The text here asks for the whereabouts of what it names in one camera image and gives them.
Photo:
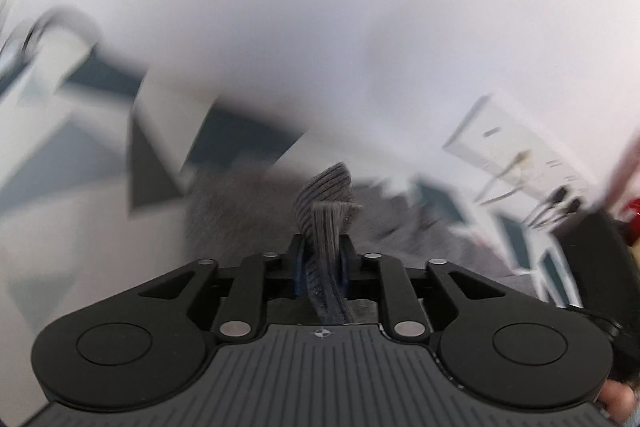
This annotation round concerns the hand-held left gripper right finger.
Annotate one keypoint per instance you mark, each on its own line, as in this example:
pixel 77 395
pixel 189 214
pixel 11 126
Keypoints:
pixel 344 274

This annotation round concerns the grey ribbed knit garment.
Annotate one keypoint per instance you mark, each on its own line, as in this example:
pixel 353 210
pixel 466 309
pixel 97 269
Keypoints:
pixel 325 207

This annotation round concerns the white wall socket panel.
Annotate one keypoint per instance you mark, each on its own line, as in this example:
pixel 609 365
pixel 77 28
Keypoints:
pixel 505 132

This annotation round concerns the geometric printed bedsheet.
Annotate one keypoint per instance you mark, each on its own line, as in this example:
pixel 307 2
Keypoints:
pixel 75 147

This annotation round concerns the person's right hand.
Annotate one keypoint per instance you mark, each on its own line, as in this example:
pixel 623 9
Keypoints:
pixel 619 399

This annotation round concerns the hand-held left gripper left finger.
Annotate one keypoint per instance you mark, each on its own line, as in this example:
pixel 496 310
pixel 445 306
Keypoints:
pixel 298 274

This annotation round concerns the red object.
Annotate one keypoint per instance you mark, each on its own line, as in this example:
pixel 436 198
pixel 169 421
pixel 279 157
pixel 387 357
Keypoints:
pixel 634 219

